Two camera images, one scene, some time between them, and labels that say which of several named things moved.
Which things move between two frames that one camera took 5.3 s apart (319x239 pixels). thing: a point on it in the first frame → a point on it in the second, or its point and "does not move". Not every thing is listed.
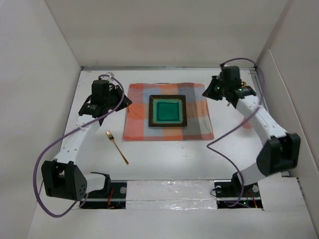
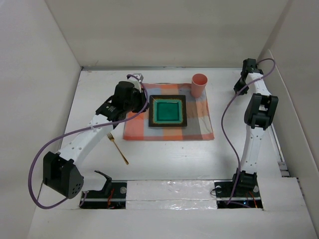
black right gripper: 209,92 → 238,87
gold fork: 112,138 does not move
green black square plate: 167,111 does not move
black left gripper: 116,90 → 139,93
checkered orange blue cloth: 199,126 does not move
